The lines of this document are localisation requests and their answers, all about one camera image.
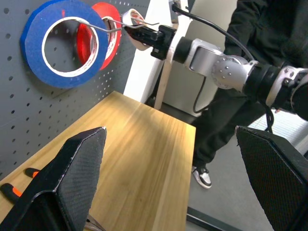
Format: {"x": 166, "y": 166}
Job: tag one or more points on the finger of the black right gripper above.
{"x": 144, "y": 31}
{"x": 144, "y": 41}

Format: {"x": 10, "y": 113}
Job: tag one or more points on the white board panel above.
{"x": 144, "y": 72}

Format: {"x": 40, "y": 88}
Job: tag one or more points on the red tape roll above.
{"x": 108, "y": 10}

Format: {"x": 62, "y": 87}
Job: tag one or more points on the blue tape roll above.
{"x": 33, "y": 48}

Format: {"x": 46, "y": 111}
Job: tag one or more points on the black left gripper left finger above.
{"x": 72, "y": 183}

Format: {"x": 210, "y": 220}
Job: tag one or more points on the black and white sneaker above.
{"x": 203, "y": 176}

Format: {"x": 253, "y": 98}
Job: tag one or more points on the grey perforated pegboard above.
{"x": 24, "y": 108}

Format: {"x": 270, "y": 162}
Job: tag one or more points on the person in black clothes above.
{"x": 264, "y": 19}

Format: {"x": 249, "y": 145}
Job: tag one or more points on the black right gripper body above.
{"x": 163, "y": 42}

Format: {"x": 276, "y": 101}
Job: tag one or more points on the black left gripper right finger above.
{"x": 276, "y": 180}

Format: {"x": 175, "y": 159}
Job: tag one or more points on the beige stand leg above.
{"x": 163, "y": 86}

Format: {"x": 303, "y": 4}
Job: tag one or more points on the white tape roll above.
{"x": 126, "y": 16}

